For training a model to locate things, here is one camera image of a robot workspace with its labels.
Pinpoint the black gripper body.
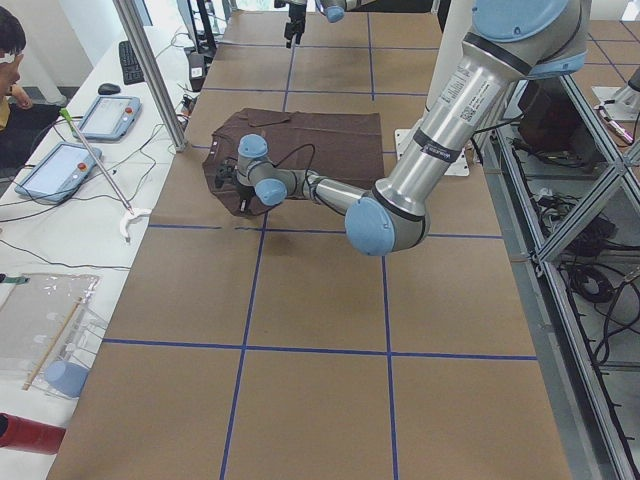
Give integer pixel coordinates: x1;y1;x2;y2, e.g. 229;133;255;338
284;4;305;41
213;163;255;205

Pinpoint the dark brown t-shirt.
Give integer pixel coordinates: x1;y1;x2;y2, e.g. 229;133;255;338
202;108;385;217

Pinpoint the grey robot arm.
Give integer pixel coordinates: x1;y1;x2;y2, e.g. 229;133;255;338
273;0;451;49
202;1;591;256

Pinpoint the long reacher grabber tool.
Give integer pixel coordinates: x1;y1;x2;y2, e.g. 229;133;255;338
60;108;152;243

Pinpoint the far teach pendant tablet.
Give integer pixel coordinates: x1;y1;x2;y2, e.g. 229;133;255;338
77;95;142;142

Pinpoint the teach pendant tablet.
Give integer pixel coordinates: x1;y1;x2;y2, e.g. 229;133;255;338
14;142;96;205
77;95;142;142

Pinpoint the black keyboard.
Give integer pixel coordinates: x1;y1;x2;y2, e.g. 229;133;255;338
118;40;145;85

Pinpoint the black computer mouse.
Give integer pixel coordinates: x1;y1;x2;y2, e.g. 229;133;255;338
98;83;121;95

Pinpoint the near teach pendant tablet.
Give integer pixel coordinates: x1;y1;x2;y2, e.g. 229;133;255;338
14;142;96;205

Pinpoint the clear acrylic tray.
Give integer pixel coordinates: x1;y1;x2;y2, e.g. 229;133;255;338
1;273;108;398

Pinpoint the seated person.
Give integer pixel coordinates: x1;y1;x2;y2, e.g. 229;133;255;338
1;7;33;131

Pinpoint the red cylinder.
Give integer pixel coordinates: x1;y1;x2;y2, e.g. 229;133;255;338
1;413;66;455

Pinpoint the left black braided cable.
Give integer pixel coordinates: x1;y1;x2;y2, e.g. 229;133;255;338
273;144;318;174

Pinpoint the aluminium frame post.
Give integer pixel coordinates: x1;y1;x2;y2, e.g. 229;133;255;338
113;0;187;152

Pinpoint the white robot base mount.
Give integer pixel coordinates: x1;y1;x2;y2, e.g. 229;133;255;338
394;129;470;177

